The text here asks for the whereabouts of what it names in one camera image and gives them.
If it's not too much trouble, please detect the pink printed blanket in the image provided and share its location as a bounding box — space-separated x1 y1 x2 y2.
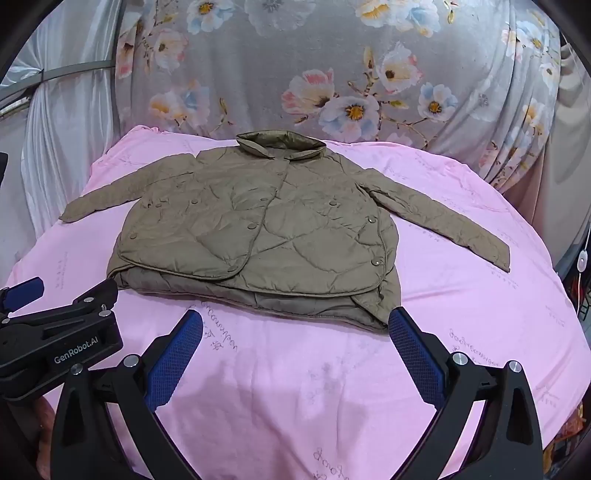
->
0 124 590 480

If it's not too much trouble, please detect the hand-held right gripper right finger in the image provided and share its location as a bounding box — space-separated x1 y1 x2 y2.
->
388 306 546 480

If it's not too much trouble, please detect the grey floral cloth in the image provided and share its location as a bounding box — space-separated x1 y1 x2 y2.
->
111 0 565 195

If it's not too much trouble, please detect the white satin curtain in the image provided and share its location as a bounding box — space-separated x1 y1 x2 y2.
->
0 0 139 287

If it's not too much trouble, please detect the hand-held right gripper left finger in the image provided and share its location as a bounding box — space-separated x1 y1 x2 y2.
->
50 308 205 480

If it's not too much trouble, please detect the white cable with switch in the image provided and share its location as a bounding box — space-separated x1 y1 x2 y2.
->
574 217 591 319

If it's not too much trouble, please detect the grey curtain strap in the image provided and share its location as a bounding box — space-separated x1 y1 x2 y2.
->
0 58 116 96

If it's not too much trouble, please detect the olive quilted jacket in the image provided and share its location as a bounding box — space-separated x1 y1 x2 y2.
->
59 130 511 332

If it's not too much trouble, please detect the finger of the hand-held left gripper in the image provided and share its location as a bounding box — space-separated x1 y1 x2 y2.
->
58 278 120 319
0 276 46 313

